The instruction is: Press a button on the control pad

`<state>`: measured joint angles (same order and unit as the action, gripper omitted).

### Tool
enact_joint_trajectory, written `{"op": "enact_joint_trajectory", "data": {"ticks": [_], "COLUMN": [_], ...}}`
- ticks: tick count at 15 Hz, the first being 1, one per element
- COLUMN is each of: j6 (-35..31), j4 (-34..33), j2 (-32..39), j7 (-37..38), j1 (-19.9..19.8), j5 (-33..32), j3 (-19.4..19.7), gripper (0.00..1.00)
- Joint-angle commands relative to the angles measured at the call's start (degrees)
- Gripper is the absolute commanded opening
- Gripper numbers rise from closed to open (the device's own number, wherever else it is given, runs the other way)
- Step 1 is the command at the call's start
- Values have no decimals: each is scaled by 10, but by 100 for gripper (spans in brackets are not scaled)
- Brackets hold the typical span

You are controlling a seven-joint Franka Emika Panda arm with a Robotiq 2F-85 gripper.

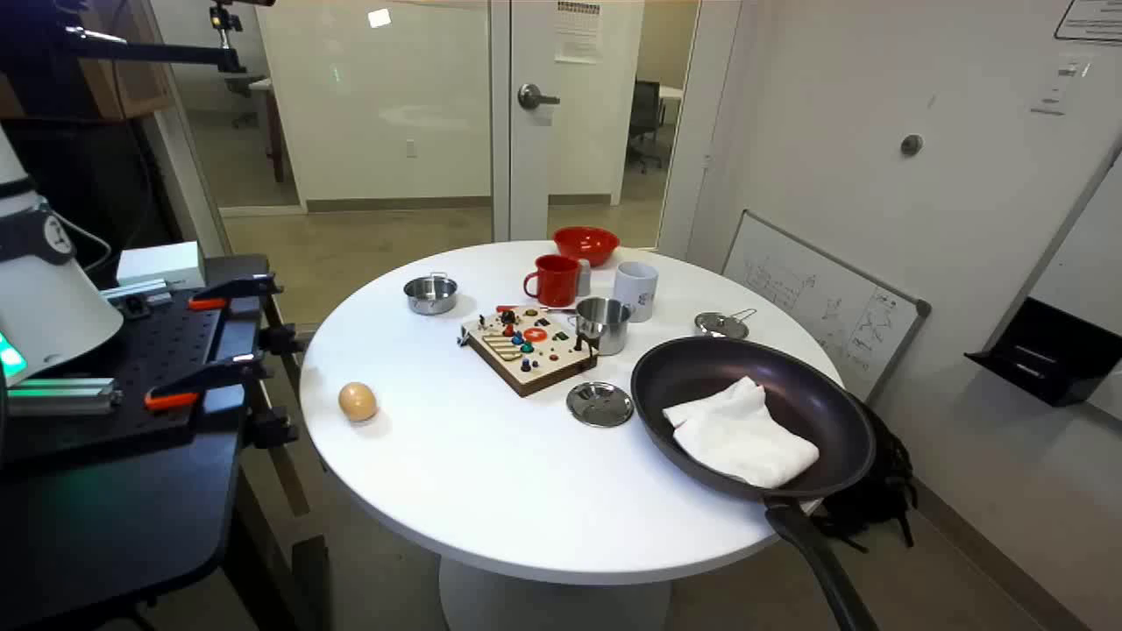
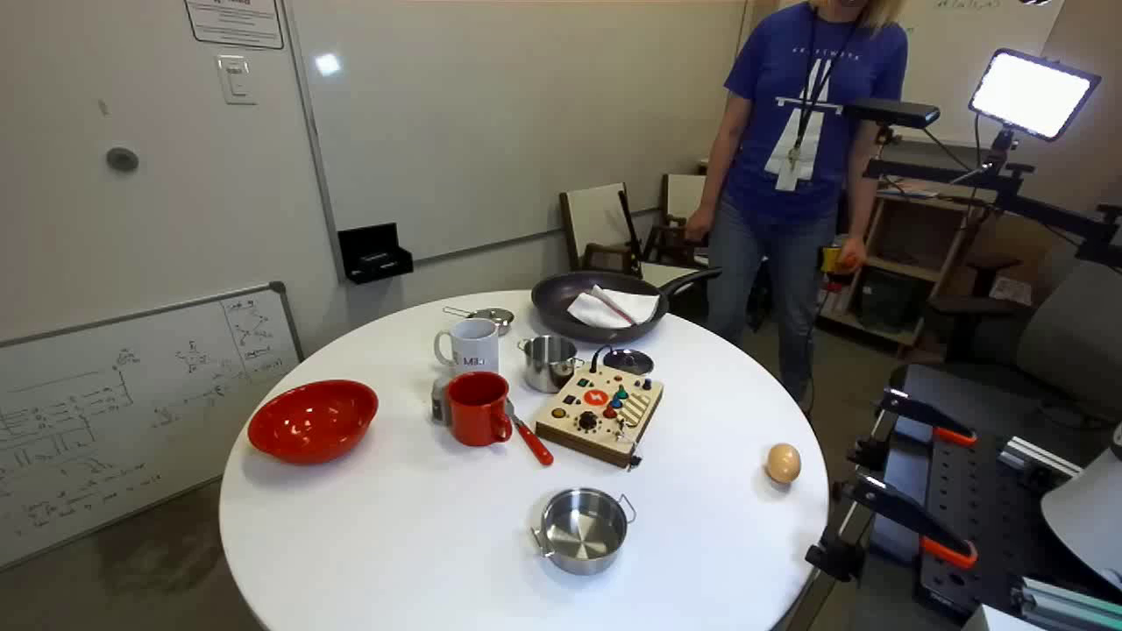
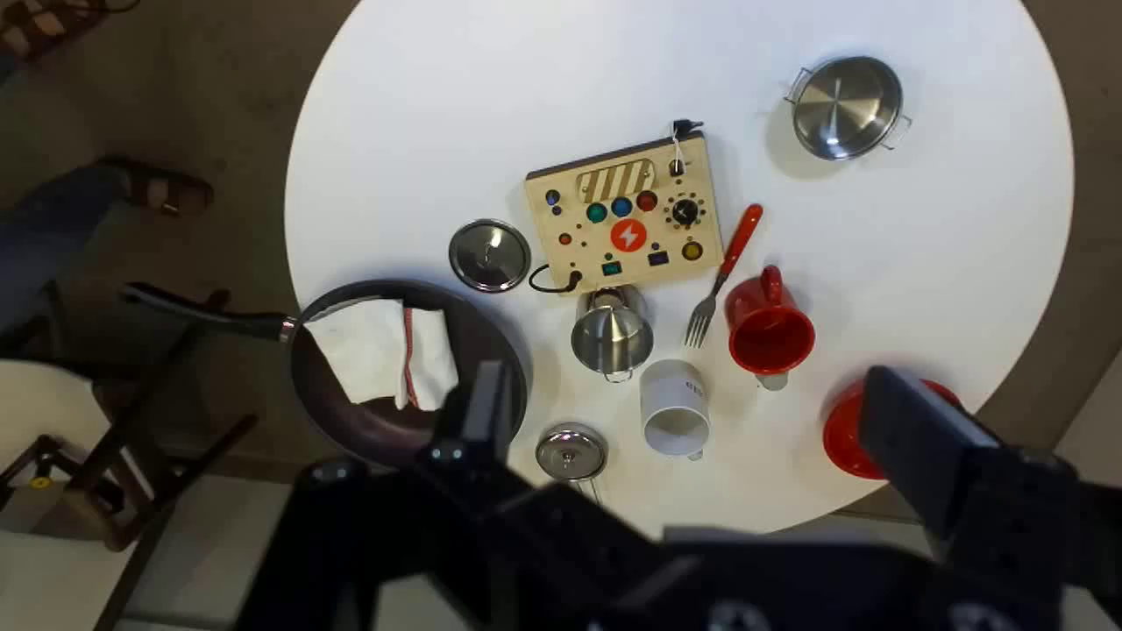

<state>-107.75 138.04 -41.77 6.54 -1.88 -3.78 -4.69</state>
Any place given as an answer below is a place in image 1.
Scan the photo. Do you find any flat round steel lid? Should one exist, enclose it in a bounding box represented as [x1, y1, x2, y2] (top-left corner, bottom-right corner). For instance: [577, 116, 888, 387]
[566, 380, 639, 430]

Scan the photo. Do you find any black clamp with orange handle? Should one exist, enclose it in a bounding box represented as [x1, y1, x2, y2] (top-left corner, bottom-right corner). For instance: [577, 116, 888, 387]
[141, 348, 294, 417]
[117, 275, 283, 327]

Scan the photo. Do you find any white box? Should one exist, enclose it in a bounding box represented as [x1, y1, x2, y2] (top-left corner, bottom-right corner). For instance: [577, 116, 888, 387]
[111, 240, 206, 294]

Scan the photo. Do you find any wooden egg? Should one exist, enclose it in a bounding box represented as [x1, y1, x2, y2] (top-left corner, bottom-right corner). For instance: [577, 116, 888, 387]
[335, 380, 382, 429]

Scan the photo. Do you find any wooden shelf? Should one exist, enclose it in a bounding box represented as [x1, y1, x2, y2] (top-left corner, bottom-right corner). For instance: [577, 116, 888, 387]
[72, 0, 167, 123]

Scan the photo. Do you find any red mug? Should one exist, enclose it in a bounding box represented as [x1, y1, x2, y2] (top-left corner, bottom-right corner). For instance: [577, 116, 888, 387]
[519, 253, 584, 310]

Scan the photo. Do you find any red bowl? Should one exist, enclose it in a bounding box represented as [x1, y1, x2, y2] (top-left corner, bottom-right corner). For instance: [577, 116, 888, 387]
[549, 226, 624, 271]

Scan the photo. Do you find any white mug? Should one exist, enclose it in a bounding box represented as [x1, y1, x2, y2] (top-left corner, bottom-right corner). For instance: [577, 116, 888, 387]
[610, 261, 664, 327]

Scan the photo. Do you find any person in blue shirt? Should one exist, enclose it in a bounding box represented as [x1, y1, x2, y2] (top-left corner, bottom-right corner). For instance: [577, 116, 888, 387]
[0, 0, 97, 121]

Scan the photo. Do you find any black marker tray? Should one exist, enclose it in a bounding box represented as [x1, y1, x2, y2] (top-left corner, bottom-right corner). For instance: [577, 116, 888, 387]
[965, 294, 1122, 412]

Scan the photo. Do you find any aluminium extrusion bar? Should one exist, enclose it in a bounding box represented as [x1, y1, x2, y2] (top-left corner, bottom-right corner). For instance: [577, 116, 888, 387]
[0, 377, 119, 422]

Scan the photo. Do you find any white folded cloth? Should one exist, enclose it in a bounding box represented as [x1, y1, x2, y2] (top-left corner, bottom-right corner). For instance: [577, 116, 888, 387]
[659, 377, 823, 492]

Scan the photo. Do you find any black frying pan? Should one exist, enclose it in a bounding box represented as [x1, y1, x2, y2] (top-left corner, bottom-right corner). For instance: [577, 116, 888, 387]
[628, 332, 882, 631]

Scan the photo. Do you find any black workbench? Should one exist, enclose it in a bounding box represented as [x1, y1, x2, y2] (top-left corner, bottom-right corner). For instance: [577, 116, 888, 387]
[0, 257, 310, 631]

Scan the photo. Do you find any white door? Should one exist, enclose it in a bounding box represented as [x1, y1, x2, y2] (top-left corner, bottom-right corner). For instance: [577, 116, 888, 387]
[507, 0, 647, 243]

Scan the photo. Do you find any wooden control pad with buttons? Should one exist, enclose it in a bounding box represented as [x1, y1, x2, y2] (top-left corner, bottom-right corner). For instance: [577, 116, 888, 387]
[453, 297, 604, 399]

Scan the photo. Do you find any black backpack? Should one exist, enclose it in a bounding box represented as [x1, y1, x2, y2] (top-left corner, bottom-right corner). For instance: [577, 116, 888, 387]
[810, 398, 922, 549]

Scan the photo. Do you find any steel bowl with two handles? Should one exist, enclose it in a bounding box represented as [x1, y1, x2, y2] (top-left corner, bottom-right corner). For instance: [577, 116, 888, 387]
[398, 275, 464, 320]

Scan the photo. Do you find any small steel pot with handle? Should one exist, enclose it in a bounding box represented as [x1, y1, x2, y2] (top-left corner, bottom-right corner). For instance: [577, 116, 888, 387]
[573, 294, 633, 358]

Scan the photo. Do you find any whiteboard leaning against wall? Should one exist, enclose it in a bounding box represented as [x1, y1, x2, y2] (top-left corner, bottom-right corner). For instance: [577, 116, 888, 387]
[718, 208, 937, 408]

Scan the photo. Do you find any small steel dish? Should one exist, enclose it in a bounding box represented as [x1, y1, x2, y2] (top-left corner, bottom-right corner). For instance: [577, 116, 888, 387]
[692, 306, 757, 343]

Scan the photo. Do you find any silver door handle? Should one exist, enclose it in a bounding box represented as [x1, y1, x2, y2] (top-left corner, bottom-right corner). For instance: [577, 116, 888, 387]
[517, 81, 566, 116]

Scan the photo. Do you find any framed wall sign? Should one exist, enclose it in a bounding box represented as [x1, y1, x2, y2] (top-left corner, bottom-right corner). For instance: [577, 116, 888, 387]
[1051, 0, 1122, 47]

